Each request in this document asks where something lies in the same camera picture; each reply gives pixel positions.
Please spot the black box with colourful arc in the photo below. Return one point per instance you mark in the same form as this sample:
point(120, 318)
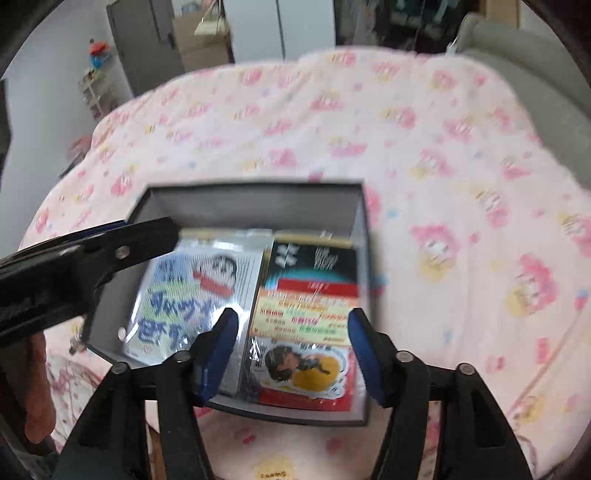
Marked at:
point(300, 258)

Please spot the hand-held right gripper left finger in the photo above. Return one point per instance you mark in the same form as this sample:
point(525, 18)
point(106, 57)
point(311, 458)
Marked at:
point(217, 355)

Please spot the grey cabinet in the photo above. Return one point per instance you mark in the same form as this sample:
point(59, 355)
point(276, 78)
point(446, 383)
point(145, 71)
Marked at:
point(138, 41)

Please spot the pink object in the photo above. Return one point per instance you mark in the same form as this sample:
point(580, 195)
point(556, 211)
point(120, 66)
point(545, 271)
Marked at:
point(78, 150)

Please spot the brown cardboard box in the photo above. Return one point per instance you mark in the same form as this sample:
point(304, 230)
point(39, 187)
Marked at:
point(203, 41)
point(498, 10)

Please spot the white storage rack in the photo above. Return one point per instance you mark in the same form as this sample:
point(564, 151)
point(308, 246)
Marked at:
point(94, 92)

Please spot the pink printed blanket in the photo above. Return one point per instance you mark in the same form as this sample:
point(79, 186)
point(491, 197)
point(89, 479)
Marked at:
point(323, 138)

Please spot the grey box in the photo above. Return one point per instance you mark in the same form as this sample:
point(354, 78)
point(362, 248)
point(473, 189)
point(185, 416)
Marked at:
point(254, 203)

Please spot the white wardrobe door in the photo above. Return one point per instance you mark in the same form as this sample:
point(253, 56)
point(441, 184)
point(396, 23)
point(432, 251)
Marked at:
point(286, 27)

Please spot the red and blue toy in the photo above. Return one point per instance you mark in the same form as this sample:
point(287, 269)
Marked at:
point(100, 54)

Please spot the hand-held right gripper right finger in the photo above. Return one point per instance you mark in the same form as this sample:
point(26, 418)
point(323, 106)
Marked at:
point(367, 360)

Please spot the person's left forearm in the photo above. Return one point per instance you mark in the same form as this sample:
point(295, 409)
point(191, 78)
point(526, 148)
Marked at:
point(38, 392)

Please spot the dark cluttered shelf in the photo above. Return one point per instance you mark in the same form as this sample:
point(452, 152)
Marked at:
point(397, 21)

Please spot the comic print packet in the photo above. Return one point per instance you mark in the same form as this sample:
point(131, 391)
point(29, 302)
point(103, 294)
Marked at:
point(184, 286)

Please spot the grey sofa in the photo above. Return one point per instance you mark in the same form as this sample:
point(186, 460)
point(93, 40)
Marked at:
point(531, 60)

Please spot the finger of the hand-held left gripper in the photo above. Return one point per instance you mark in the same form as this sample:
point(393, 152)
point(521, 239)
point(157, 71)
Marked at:
point(134, 244)
point(69, 240)

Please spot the red egg snack packet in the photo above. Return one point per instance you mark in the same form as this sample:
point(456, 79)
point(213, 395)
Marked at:
point(300, 314)

